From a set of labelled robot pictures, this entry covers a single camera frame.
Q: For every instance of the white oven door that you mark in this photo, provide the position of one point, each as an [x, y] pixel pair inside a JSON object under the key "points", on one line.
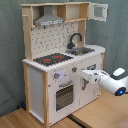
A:
{"points": [[62, 100]]}

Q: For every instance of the stove knob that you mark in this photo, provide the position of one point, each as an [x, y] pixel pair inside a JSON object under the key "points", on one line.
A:
{"points": [[74, 69], [56, 75]]}

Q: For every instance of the black toy faucet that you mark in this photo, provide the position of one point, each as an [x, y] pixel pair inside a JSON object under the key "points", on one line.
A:
{"points": [[73, 40]]}

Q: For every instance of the right stove knob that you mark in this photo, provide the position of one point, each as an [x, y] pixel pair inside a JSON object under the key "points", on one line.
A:
{"points": [[74, 69]]}

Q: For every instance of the grey toy sink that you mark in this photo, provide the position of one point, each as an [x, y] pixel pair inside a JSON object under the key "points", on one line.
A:
{"points": [[79, 51]]}

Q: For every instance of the black toy stovetop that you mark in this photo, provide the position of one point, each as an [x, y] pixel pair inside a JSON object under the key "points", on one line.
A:
{"points": [[52, 59]]}

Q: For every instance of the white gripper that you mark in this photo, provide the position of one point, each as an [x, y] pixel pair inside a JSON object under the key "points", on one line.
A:
{"points": [[92, 76]]}

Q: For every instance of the left stove knob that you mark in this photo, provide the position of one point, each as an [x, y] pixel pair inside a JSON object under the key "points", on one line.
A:
{"points": [[56, 75]]}

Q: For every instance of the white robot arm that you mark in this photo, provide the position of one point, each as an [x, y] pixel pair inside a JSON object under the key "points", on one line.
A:
{"points": [[116, 84]]}

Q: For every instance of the wooden toy kitchen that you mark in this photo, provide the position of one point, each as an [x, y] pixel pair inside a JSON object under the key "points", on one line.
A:
{"points": [[47, 40]]}

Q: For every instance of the white cabinet door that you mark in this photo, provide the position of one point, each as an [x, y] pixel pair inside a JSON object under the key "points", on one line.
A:
{"points": [[89, 92]]}

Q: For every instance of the grey range hood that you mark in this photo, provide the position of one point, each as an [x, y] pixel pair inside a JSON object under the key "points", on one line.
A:
{"points": [[48, 18]]}

